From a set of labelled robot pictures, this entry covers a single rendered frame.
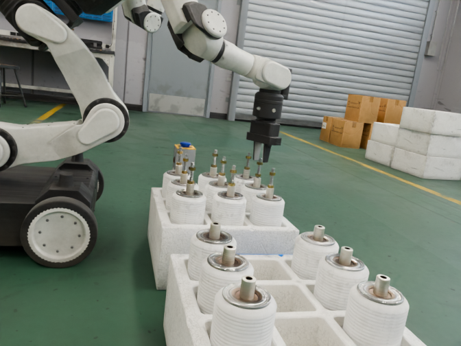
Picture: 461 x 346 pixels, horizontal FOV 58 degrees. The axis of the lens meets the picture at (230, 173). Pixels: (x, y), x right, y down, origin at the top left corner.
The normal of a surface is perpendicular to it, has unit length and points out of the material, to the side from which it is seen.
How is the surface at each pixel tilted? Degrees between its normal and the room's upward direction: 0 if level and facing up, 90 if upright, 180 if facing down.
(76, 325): 0
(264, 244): 90
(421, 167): 90
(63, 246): 90
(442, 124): 90
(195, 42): 115
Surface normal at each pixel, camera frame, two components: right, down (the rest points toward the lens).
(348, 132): 0.23, 0.23
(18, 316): 0.12, -0.97
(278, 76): 0.53, 0.25
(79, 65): 0.35, 0.60
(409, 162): -0.94, -0.04
